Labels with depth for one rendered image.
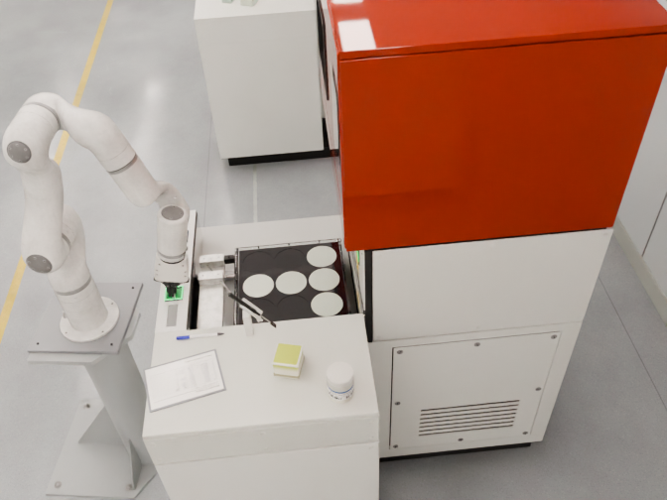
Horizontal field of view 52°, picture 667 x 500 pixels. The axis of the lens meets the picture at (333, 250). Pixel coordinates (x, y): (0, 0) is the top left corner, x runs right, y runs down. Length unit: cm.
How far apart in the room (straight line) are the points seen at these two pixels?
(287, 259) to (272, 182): 181
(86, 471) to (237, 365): 123
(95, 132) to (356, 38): 68
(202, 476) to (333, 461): 37
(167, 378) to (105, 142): 66
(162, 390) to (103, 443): 115
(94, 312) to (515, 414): 153
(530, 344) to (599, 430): 84
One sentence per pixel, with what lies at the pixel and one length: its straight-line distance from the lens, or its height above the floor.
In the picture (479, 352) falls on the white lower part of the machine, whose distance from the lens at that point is 229.
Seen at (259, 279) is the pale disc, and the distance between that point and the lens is 224.
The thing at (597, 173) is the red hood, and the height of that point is 142.
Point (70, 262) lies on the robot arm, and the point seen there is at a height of 110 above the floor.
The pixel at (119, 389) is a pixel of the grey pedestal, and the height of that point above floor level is 54.
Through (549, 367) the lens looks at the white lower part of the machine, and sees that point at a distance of 246.
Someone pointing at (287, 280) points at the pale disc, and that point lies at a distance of 223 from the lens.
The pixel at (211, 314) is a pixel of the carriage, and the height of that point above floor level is 88.
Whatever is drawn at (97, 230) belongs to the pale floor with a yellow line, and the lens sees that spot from 401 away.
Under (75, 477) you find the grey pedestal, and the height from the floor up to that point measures 1.
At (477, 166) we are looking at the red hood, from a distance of 172.
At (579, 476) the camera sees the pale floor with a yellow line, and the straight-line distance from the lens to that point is 294.
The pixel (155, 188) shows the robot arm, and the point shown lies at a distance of 188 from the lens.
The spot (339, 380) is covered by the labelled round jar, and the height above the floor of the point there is 106.
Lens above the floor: 252
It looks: 44 degrees down
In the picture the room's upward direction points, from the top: 3 degrees counter-clockwise
